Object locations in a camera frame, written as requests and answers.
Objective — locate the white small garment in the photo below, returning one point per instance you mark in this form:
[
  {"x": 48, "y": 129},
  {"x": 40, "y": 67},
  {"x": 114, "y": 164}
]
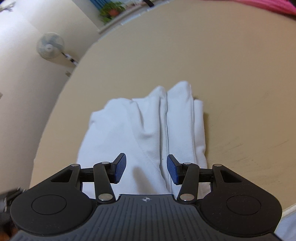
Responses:
[{"x": 143, "y": 120}]

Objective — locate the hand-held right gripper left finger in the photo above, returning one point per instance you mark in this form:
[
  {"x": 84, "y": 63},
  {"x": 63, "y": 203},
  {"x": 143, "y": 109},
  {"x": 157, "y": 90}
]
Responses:
[{"x": 119, "y": 168}]

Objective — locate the potted green plant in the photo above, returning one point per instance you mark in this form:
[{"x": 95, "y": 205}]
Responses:
[{"x": 111, "y": 10}]

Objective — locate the white wall fan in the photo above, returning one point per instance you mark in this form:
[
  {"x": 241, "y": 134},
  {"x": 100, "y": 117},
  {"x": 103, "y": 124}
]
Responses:
[{"x": 49, "y": 47}]

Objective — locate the blue curtain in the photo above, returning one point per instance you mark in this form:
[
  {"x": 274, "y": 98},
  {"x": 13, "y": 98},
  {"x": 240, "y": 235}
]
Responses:
[{"x": 101, "y": 3}]

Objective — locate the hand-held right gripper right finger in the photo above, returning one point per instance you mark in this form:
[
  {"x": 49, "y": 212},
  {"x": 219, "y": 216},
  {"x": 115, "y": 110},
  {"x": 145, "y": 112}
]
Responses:
[{"x": 172, "y": 169}]

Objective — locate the pink cloth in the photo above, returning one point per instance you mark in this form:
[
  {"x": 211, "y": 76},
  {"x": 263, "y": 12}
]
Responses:
[{"x": 277, "y": 5}]

